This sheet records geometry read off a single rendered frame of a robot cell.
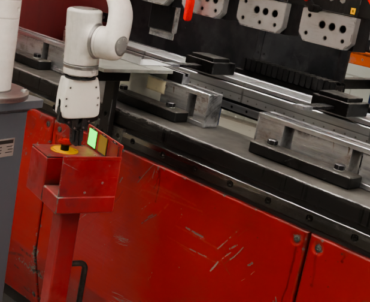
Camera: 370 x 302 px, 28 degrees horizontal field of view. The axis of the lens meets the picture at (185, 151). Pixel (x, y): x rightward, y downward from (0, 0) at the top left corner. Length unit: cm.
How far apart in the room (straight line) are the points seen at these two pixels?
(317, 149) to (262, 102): 46
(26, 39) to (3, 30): 127
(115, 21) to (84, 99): 22
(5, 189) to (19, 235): 108
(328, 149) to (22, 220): 113
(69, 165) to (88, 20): 35
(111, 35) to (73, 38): 10
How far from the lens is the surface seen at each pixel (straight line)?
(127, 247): 217
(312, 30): 185
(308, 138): 188
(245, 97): 232
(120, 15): 174
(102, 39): 174
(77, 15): 177
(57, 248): 200
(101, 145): 197
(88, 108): 184
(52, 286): 204
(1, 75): 144
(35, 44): 265
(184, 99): 213
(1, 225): 153
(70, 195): 186
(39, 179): 195
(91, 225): 227
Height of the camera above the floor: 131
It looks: 14 degrees down
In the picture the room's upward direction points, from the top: 11 degrees clockwise
